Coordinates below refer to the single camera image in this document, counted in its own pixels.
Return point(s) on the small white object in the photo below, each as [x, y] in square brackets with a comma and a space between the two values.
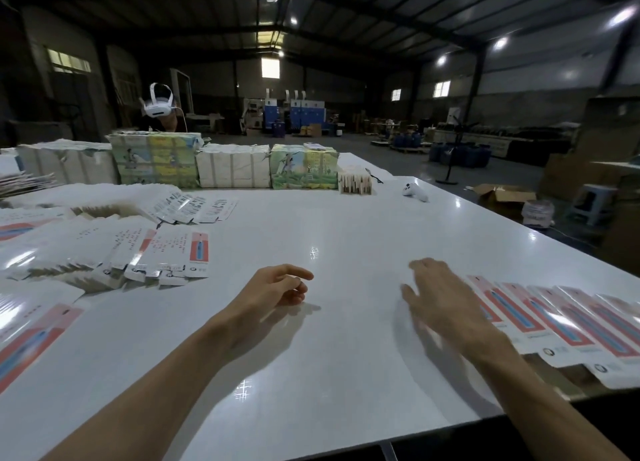
[415, 191]

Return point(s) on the blue bins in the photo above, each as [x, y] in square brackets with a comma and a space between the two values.
[460, 155]

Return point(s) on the square bright window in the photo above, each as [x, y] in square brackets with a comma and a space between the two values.
[270, 68]

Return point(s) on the black floor stand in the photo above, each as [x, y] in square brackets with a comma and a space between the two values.
[460, 141]

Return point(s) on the pile of carton blanks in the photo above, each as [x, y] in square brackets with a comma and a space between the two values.
[80, 266]

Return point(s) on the blue machine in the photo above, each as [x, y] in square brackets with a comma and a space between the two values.
[305, 114]

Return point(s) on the white headset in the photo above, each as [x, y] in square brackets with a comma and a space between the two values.
[157, 104]

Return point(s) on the small black tool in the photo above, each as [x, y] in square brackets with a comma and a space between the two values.
[374, 175]

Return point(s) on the grey crate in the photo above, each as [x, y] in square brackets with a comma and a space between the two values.
[40, 133]

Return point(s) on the row of white cartons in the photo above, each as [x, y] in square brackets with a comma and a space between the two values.
[65, 163]
[233, 166]

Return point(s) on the person's right hand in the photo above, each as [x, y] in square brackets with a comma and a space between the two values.
[450, 311]

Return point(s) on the white plastic bags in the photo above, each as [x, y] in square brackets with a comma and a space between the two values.
[538, 214]

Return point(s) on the tall cardboard box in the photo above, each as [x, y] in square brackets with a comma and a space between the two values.
[595, 156]

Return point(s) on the open cardboard box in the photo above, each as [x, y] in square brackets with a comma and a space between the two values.
[503, 200]

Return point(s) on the green yellow carton bundle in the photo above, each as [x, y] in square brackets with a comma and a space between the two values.
[155, 161]

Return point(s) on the green printed carton bundle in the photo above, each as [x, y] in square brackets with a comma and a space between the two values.
[304, 167]

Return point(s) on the person's left hand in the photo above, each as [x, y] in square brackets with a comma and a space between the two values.
[260, 298]

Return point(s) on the double wall window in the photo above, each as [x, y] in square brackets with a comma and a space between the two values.
[442, 89]

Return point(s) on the large cardboard box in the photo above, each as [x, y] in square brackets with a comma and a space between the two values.
[622, 238]

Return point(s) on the person's left forearm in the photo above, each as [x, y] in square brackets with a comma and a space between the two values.
[150, 401]

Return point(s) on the pile of grey flat sheets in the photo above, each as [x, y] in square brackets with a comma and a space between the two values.
[22, 184]

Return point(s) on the person's right forearm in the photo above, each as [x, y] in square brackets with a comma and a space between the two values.
[550, 406]

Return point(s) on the small beige card stack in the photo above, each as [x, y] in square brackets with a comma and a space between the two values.
[355, 183]

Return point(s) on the white stool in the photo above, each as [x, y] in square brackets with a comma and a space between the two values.
[594, 204]

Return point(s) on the small wall window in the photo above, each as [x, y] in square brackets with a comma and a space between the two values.
[396, 94]

